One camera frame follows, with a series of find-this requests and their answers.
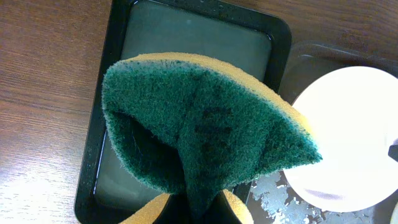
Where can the small black tray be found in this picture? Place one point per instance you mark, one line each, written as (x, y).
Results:
(255, 42)

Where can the large brown serving tray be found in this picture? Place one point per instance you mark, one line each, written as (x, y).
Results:
(271, 198)

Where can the green and yellow sponge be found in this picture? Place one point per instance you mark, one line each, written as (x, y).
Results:
(194, 125)

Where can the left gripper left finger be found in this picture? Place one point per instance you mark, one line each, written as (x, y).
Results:
(175, 211)

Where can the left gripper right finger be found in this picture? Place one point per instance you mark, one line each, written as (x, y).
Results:
(221, 211)

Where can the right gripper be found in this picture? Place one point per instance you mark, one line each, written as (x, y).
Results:
(393, 152)

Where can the white plate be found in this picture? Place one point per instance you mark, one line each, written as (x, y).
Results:
(353, 112)
(394, 216)

